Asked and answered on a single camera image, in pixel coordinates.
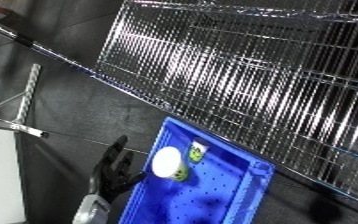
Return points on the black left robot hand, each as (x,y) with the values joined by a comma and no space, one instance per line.
(107,176)

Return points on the green-banded white paper cup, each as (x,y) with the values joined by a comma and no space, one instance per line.
(198,151)
(167,161)

